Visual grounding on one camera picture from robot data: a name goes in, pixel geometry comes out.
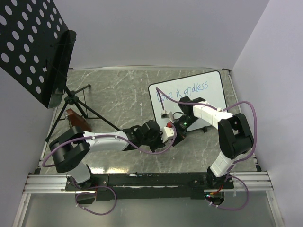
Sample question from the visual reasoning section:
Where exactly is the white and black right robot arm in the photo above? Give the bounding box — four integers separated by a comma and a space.
173, 96, 254, 188

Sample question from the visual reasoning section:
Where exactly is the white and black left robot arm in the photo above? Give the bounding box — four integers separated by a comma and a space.
49, 120, 174, 190

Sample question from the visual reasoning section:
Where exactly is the aluminium rail frame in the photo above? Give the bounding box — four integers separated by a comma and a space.
18, 67, 284, 227

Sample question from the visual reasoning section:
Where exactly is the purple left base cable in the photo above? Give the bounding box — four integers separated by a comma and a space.
74, 186, 117, 216

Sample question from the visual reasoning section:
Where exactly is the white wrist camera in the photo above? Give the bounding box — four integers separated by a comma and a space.
160, 110, 174, 122
160, 122, 177, 143

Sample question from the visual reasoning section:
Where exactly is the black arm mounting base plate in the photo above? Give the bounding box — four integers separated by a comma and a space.
65, 172, 234, 201

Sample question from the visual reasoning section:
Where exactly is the black perforated music stand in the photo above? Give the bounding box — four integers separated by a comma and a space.
0, 0, 117, 129

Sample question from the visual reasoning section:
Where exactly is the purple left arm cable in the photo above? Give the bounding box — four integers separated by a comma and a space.
42, 122, 177, 168

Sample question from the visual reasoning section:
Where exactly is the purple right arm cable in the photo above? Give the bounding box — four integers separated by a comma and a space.
155, 87, 258, 164

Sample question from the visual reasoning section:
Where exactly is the brown wooden metronome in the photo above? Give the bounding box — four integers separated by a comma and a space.
64, 108, 92, 132

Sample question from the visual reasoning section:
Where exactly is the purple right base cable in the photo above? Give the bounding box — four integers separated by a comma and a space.
205, 174, 250, 211

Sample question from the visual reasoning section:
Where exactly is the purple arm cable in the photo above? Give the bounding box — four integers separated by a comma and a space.
155, 87, 258, 164
42, 122, 177, 168

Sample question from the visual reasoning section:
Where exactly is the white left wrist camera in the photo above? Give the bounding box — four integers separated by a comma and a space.
160, 122, 177, 143

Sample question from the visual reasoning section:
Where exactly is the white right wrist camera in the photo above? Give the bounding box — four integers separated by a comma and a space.
160, 110, 174, 122

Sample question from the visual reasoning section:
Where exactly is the white whiteboard with black frame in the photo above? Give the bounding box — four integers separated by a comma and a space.
148, 70, 227, 135

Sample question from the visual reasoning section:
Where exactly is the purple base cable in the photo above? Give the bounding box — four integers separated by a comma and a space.
74, 186, 117, 216
205, 174, 250, 211

